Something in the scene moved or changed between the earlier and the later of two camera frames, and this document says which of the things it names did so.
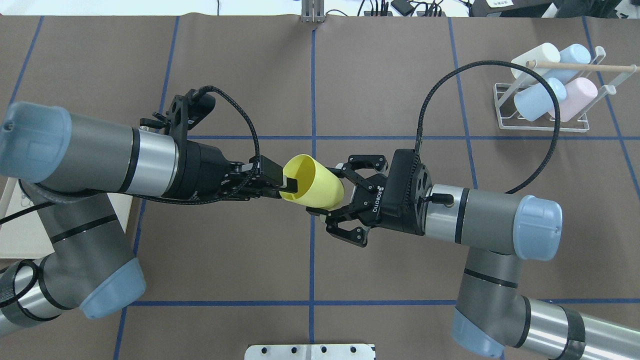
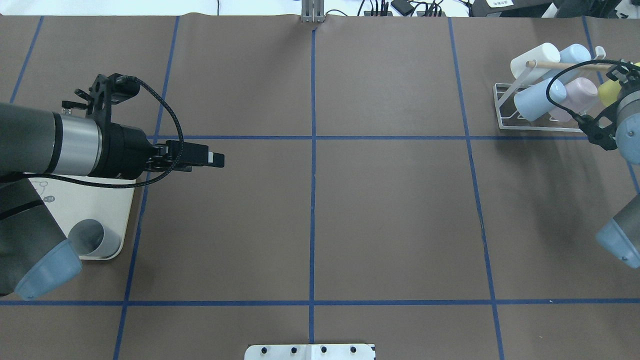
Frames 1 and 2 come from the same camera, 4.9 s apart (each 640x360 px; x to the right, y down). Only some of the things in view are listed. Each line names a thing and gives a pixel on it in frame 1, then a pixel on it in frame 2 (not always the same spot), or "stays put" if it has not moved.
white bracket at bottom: x=344 y=351 stays put
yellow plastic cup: x=317 y=186 -> x=609 y=91
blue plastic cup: x=536 y=102 stays put
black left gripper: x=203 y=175 -> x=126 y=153
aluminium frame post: x=313 y=11 stays put
